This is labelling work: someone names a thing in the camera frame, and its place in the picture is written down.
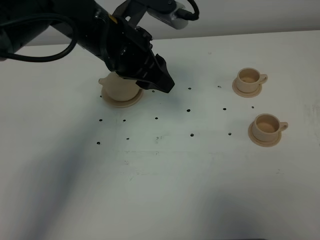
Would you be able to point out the beige near cup saucer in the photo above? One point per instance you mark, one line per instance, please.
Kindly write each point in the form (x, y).
(263, 143)

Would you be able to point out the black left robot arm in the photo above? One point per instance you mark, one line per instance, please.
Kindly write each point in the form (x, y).
(21, 21)

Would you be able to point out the beige cup saucer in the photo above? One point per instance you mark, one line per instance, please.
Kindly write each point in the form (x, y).
(245, 94)
(263, 143)

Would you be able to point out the beige far cup saucer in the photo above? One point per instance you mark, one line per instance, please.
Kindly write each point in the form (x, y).
(245, 94)

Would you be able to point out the beige far teacup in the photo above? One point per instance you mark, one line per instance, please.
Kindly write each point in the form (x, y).
(249, 80)

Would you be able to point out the beige teapot saucer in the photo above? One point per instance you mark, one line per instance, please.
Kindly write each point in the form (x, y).
(121, 104)

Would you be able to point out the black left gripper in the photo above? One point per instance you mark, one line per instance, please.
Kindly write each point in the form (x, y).
(127, 50)

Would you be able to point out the beige teacup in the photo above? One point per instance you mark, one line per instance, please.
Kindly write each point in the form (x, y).
(249, 80)
(267, 127)

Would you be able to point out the beige near teacup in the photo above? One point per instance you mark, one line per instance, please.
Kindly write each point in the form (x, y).
(267, 127)

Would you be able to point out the beige ceramic teapot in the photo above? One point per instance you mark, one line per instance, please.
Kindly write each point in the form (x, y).
(118, 88)

